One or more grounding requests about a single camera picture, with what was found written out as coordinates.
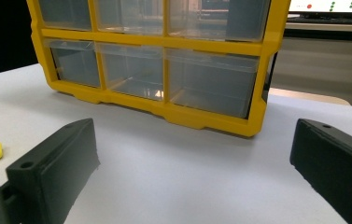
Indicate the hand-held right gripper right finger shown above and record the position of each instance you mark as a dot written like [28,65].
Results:
[338,165]

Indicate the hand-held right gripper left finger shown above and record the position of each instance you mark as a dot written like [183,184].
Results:
[55,168]

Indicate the small clear plastic drawer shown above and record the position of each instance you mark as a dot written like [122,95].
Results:
[77,65]

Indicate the yellow black storage organizer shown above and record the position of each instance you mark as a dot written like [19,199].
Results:
[195,119]

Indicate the wooden table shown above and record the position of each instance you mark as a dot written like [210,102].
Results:
[307,95]

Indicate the dark keyboard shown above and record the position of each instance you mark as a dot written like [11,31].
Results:
[323,21]

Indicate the group of clear organizer drawers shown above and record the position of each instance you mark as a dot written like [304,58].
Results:
[211,84]

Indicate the computer monitor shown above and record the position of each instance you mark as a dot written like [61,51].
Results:
[329,5]

